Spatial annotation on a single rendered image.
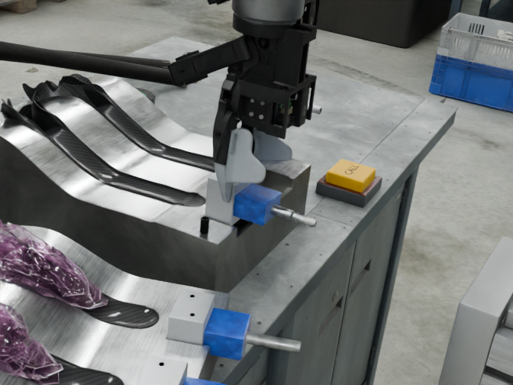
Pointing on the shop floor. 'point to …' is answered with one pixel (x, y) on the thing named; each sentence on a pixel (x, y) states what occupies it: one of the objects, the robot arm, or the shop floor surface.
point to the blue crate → (472, 82)
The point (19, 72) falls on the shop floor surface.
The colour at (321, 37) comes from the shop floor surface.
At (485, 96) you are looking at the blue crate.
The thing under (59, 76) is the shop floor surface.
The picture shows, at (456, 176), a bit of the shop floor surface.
